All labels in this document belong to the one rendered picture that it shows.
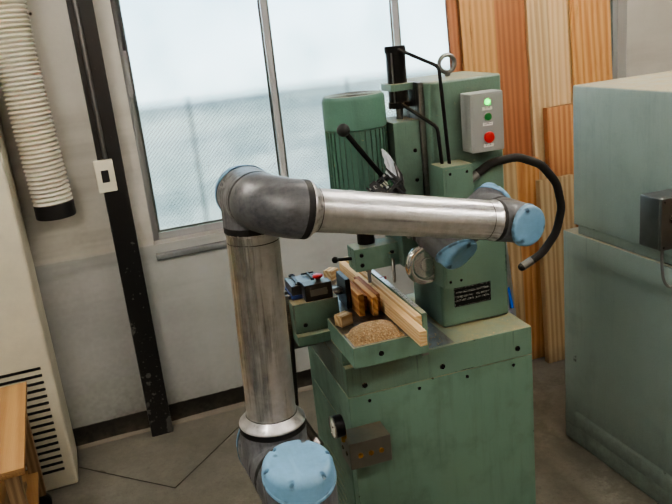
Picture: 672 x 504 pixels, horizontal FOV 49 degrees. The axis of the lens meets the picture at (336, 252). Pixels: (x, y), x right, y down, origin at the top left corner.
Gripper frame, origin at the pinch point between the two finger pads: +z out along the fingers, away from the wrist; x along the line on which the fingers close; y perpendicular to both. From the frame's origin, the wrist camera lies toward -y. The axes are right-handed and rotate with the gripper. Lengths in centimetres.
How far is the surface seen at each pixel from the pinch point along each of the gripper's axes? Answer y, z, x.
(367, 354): -19.0, -29.3, 31.8
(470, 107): -10.9, -3.6, -34.0
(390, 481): -56, -48, 54
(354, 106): -0.9, 15.9, -12.0
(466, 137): -17.9, -5.7, -28.9
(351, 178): -13.0, 7.9, 1.3
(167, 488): -113, 24, 129
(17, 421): -47, 52, 133
